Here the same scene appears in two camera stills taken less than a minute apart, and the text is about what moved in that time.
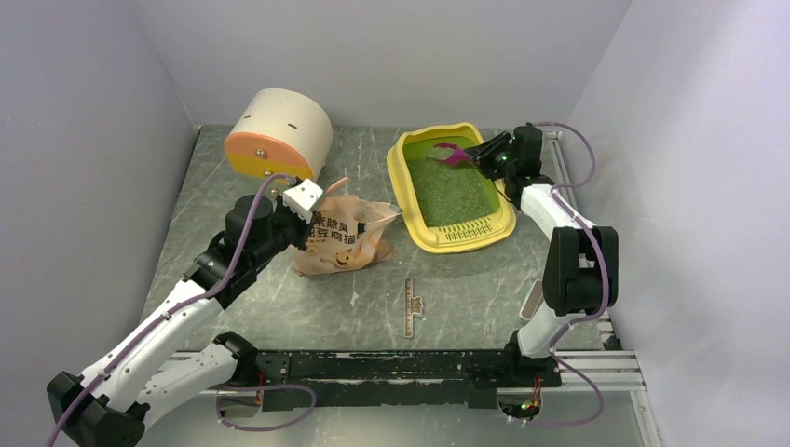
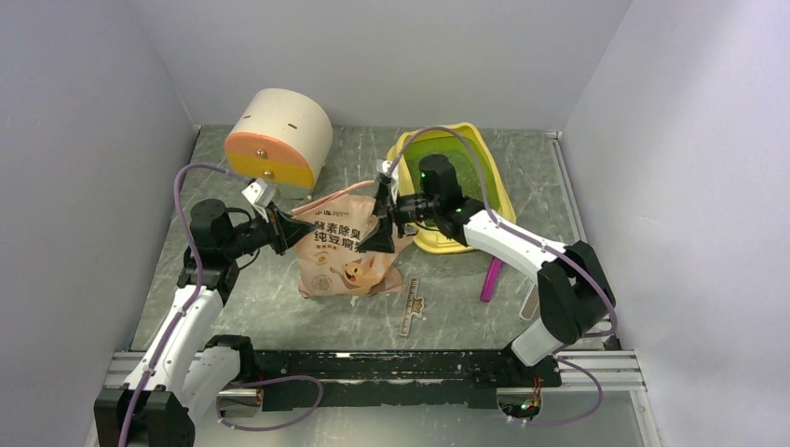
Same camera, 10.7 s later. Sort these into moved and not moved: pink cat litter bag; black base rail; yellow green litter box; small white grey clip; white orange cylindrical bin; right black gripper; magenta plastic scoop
Moved: magenta plastic scoop; pink cat litter bag; right black gripper
Not moved: white orange cylindrical bin; black base rail; yellow green litter box; small white grey clip
